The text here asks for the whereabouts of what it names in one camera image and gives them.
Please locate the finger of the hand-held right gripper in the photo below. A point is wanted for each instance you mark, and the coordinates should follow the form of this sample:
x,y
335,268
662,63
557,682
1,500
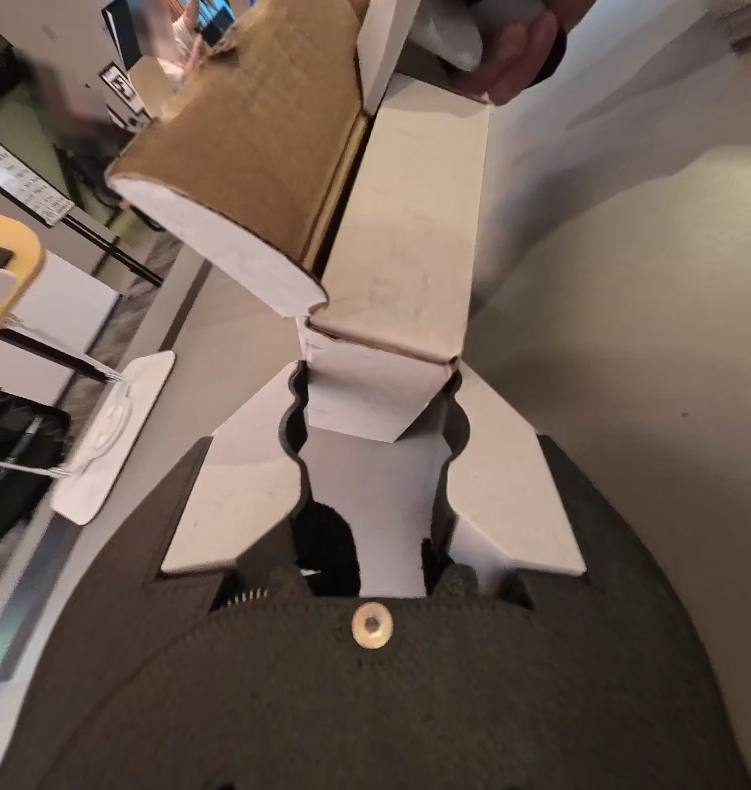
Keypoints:
x,y
387,43

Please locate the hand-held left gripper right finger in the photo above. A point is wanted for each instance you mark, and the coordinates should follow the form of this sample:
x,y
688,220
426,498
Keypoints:
x,y
511,494

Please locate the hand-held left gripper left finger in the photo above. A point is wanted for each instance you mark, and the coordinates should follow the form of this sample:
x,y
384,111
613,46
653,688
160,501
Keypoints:
x,y
239,494

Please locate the white cardboard box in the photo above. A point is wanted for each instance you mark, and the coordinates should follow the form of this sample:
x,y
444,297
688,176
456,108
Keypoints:
x,y
406,247

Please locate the person's right hand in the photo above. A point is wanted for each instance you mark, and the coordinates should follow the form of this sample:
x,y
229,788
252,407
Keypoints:
x,y
511,62

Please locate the clear acrylic rod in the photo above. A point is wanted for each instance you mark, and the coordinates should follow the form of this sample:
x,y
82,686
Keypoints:
x,y
23,466
73,358

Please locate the brown cardboard piece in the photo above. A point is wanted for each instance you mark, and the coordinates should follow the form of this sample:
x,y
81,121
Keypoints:
x,y
156,83

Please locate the white partition panel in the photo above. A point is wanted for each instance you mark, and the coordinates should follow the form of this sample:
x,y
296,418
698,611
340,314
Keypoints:
x,y
73,296

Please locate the checkered marker tag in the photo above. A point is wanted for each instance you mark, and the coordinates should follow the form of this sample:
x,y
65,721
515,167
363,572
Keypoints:
x,y
122,89

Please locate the wooden instruction board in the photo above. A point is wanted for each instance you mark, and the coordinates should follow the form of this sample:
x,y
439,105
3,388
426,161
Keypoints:
x,y
33,247

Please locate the white printed sign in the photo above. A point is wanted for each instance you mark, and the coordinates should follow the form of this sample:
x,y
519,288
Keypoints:
x,y
23,182

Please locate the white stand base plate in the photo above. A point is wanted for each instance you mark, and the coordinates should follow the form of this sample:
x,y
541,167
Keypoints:
x,y
85,494

